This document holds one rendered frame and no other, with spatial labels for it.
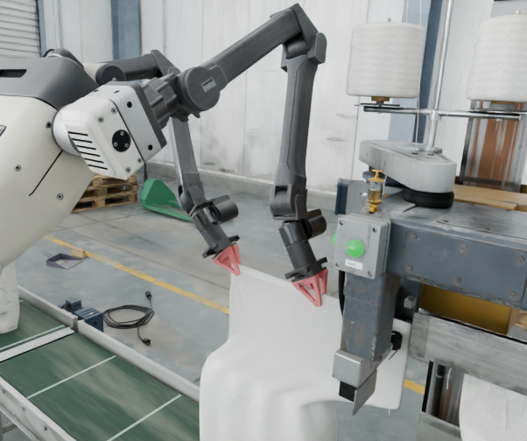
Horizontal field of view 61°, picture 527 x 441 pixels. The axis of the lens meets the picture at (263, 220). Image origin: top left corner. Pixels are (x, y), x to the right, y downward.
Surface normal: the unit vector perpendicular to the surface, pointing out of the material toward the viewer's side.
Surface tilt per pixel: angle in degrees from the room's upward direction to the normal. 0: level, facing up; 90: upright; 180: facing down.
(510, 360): 90
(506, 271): 90
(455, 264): 90
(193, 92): 78
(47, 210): 115
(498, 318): 90
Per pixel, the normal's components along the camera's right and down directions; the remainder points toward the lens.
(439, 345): -0.60, 0.18
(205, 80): 0.71, 0.00
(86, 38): 0.79, 0.19
